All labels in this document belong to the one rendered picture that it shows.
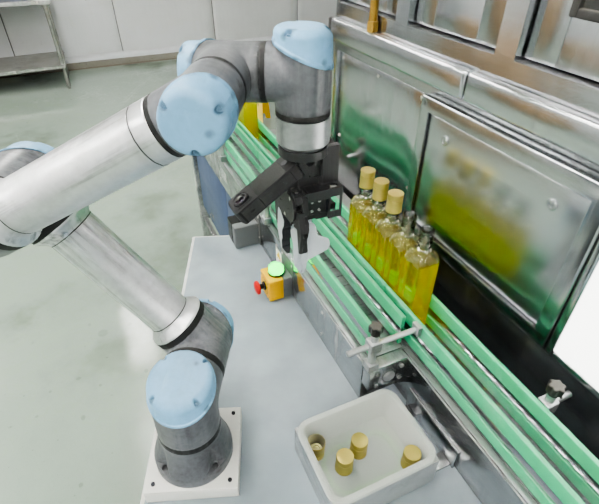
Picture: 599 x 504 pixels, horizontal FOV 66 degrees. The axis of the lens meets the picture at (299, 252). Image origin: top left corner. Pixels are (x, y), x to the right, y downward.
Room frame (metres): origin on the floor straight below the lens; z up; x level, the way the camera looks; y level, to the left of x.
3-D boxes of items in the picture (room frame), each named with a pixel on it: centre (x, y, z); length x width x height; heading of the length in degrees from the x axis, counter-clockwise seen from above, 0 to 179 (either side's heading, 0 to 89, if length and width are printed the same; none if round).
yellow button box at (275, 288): (0.98, 0.07, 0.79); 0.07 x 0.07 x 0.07; 24
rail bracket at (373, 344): (0.62, -0.17, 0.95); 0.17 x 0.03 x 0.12; 114
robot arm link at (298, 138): (0.61, 0.00, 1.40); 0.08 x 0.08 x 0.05
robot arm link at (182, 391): (0.49, 0.20, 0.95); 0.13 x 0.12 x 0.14; 176
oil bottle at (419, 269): (0.74, -0.25, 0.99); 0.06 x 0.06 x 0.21; 25
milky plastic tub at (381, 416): (0.47, -0.13, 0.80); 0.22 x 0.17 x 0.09; 114
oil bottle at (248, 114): (1.74, 0.20, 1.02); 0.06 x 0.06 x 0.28; 24
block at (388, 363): (0.63, -0.19, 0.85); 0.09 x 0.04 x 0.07; 114
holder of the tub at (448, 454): (0.48, -0.15, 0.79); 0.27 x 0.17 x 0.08; 114
